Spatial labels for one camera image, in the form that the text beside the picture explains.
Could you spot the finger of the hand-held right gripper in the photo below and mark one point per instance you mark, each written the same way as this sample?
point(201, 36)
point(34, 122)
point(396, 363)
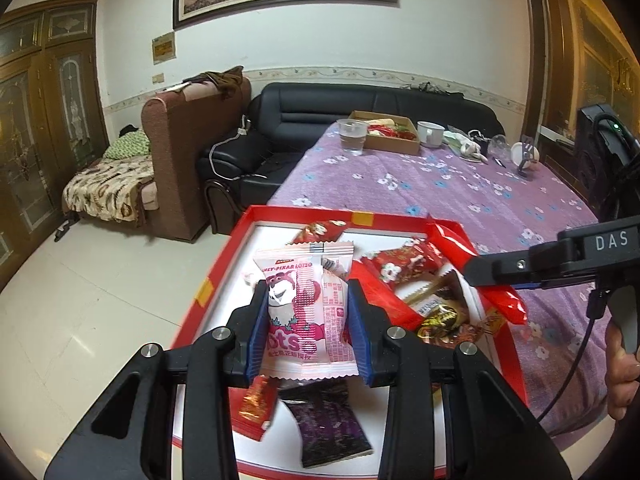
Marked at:
point(515, 267)

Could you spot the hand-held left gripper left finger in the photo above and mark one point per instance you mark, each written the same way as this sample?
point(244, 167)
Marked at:
point(257, 340)

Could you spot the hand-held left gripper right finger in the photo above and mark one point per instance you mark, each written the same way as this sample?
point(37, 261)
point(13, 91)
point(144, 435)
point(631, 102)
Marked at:
point(357, 340)

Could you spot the pink snack packet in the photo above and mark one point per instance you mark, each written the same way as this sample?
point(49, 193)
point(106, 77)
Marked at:
point(310, 320)

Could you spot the long glossy red snack packet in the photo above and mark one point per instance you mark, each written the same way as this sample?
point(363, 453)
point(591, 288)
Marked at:
point(452, 242)

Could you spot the red and white tray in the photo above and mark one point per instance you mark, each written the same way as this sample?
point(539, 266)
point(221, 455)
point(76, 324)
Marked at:
point(235, 260)

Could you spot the person's right hand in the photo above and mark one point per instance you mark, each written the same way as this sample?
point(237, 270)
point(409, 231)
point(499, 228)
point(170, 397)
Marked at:
point(625, 385)

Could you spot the small red and gold packet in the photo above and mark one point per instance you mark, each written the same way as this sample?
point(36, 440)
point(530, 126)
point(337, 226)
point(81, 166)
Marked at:
point(255, 407)

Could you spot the white and brown snack packet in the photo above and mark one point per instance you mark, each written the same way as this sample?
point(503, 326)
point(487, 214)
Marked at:
point(435, 295)

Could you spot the red floral snack packet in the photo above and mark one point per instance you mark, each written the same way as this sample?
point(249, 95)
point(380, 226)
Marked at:
point(400, 265)

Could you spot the gold and brown candy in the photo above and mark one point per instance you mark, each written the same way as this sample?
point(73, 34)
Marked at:
point(445, 322)

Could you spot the dark purple snack packet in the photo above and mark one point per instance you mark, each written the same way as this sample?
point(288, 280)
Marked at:
point(327, 425)

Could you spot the black phone stand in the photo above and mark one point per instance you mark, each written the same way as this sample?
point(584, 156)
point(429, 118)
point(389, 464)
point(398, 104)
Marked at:
point(525, 160)

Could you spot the red and white candy packet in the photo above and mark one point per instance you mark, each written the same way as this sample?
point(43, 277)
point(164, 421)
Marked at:
point(320, 232)

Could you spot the white round device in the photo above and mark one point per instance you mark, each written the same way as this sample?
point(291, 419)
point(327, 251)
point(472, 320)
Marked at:
point(522, 152)

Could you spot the purple floral tablecloth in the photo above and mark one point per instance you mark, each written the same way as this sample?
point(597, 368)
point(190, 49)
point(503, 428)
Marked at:
point(425, 185)

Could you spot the small clear glass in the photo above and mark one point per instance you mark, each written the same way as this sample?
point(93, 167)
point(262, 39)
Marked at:
point(498, 146)

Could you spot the green and white cloth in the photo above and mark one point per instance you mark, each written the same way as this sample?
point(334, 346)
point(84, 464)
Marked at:
point(462, 147)

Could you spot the white cup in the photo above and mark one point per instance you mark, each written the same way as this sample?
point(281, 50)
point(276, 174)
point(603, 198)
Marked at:
point(430, 135)

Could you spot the brown cardboard box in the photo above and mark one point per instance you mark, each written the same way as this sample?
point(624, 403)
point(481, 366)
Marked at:
point(390, 142)

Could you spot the brown armchair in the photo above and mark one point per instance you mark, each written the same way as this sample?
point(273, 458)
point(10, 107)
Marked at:
point(180, 160)

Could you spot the clear glass of water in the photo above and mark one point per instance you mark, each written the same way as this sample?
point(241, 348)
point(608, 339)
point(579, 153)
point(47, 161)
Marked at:
point(352, 137)

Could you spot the brown patterned blanket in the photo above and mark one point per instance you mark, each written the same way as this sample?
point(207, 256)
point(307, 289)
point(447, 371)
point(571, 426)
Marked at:
point(105, 190)

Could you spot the dark wooden door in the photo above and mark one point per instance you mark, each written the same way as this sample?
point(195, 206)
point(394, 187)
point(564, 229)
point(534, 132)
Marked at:
point(575, 35)

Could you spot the black floor object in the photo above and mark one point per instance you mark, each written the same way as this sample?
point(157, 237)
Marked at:
point(65, 230)

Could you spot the black leather sofa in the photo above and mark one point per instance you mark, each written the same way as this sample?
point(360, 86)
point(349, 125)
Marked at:
point(300, 115)

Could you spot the green patterned pillow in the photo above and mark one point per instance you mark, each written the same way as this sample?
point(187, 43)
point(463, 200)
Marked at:
point(127, 145)

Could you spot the dark clothes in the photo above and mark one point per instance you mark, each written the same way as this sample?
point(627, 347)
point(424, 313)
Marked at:
point(220, 80)

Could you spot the wooden glass-door cabinet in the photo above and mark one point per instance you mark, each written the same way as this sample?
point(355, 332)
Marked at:
point(45, 110)

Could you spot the small wall sign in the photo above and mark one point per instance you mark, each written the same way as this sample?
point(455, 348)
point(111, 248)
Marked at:
point(164, 47)

